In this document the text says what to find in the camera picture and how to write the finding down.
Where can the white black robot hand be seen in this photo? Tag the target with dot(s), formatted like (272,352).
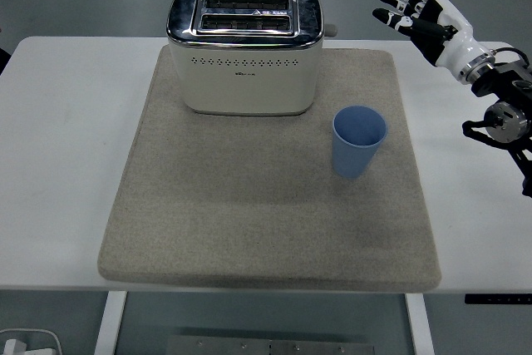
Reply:
(453,39)

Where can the white plug adapter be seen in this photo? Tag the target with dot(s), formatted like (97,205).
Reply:
(12,347)

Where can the beige felt mat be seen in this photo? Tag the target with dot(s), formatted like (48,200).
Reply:
(257,222)

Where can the black table control panel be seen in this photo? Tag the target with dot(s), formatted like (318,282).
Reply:
(498,299)

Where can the blue plastic cup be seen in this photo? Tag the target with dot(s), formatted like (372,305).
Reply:
(353,155)

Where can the white table leg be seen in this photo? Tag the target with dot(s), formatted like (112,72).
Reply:
(109,323)
(420,326)

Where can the white chrome two-slot toaster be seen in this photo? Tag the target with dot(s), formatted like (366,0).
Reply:
(245,85)

